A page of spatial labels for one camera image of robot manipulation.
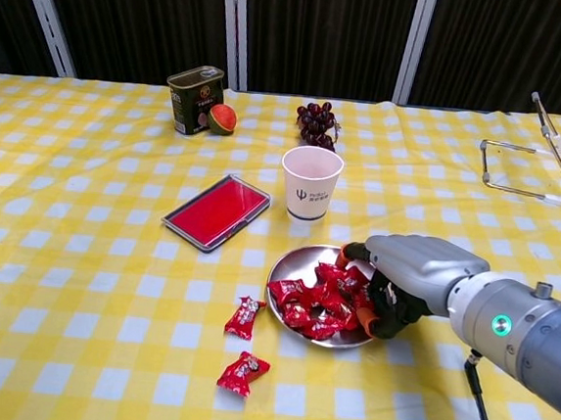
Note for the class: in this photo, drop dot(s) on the green luncheon meat can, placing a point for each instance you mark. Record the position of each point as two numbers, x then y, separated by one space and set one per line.
191 109

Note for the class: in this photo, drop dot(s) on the dark red grape bunch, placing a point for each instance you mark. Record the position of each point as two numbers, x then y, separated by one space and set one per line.
315 120

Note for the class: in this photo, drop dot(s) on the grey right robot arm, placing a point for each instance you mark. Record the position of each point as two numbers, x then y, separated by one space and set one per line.
535 335

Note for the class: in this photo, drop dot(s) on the white paper cup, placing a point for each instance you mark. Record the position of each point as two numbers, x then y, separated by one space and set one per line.
308 198

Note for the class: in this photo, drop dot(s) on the white frame post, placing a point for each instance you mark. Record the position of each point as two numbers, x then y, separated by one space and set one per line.
418 35
43 2
234 19

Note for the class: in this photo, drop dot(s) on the yellow white checkered tablecloth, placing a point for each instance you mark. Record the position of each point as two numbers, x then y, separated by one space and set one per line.
105 303

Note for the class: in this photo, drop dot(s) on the silver metal plate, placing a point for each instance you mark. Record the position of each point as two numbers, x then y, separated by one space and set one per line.
295 265

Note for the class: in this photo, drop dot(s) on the red card case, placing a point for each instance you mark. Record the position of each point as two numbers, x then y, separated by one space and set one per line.
216 211

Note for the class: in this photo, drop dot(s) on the red candy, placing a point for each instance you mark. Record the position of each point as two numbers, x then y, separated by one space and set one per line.
330 274
322 298
363 300
244 319
241 373
345 319
354 282
284 290
320 329
292 313

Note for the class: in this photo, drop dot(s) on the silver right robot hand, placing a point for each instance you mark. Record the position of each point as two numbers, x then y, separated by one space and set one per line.
417 271

